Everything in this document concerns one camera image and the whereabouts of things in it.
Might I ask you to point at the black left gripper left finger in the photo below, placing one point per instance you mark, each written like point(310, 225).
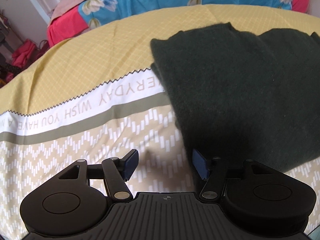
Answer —
point(117, 172)

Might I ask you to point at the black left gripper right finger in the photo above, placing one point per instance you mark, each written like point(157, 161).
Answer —
point(209, 181)

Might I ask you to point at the dark green knit garment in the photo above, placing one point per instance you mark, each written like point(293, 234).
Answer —
point(238, 95)

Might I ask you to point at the yellow beige patterned bedsheet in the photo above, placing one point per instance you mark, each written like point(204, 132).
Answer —
point(94, 96)

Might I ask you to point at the red bag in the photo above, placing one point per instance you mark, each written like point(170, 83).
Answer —
point(28, 53)

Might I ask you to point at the red blanket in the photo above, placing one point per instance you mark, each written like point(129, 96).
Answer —
point(68, 25)

